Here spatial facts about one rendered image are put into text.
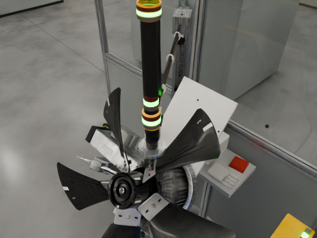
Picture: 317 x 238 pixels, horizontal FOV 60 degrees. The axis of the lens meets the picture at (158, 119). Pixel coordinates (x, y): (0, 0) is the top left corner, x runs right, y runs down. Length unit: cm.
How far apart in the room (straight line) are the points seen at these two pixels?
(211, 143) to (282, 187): 84
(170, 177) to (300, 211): 83
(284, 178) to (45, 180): 193
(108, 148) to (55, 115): 212
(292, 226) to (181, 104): 60
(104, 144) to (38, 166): 162
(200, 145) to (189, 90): 38
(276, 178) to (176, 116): 67
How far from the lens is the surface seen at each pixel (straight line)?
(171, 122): 115
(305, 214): 163
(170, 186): 101
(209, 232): 88
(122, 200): 92
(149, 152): 69
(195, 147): 81
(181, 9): 121
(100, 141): 122
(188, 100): 112
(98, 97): 341
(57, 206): 245
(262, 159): 152
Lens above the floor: 198
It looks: 41 degrees down
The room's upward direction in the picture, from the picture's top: straight up
